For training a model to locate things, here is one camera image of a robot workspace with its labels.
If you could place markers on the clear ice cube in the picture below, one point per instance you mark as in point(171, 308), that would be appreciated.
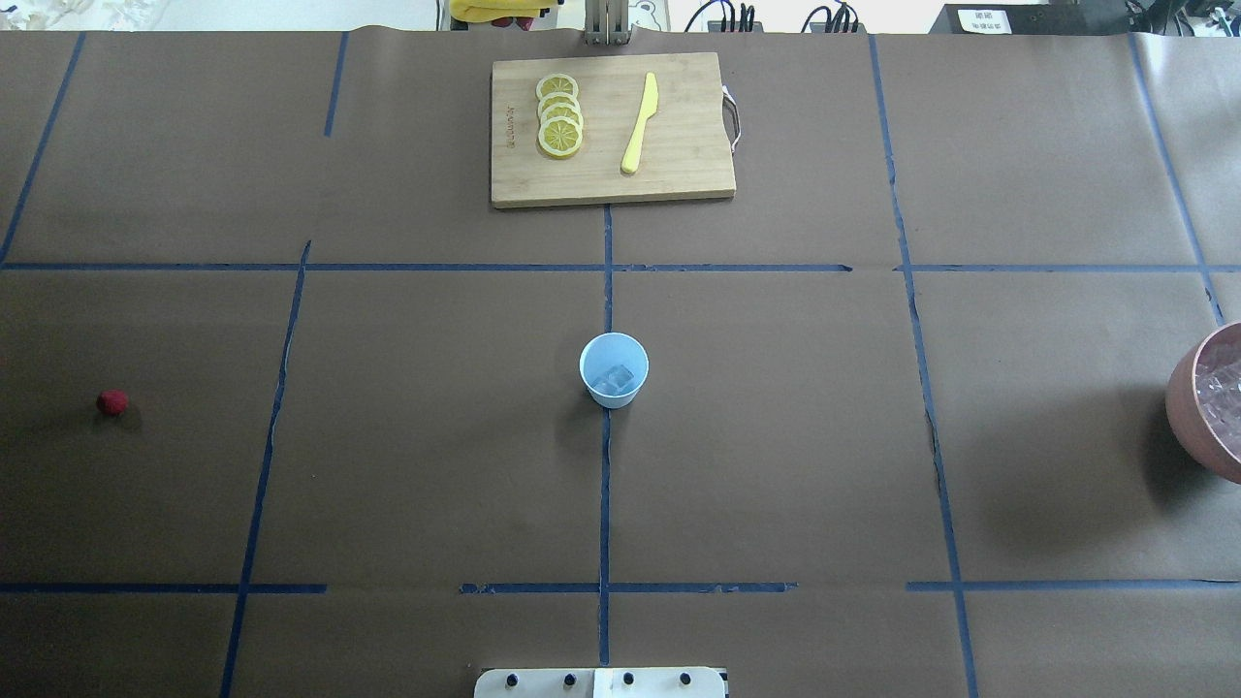
point(614, 382)

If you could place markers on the bamboo cutting board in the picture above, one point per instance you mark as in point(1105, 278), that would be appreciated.
point(687, 154)

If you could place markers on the yellow cloth bag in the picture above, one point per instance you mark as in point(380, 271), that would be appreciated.
point(473, 12)

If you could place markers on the black box with label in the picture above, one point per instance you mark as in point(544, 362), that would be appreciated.
point(1052, 18)

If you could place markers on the yellow plastic knife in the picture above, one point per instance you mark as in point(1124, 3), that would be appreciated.
point(630, 161)

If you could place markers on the light blue cup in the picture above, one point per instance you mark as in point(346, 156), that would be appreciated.
point(608, 350)

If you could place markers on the aluminium frame post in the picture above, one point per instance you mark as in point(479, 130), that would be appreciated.
point(607, 23)

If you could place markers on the lemon slice front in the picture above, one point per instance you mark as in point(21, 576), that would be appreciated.
point(560, 136)

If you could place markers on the lemon slice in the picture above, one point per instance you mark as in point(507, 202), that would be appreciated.
point(560, 136)
point(559, 98)
point(557, 83)
point(562, 110)

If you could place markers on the red strawberry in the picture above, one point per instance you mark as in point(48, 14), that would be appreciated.
point(112, 402)

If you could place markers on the lemon slice back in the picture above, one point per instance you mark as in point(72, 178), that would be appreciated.
point(557, 83)

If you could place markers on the white mount base plate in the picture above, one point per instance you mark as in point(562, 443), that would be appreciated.
point(674, 681)

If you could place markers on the pink bowl of ice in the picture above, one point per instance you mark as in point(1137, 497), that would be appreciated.
point(1202, 402)

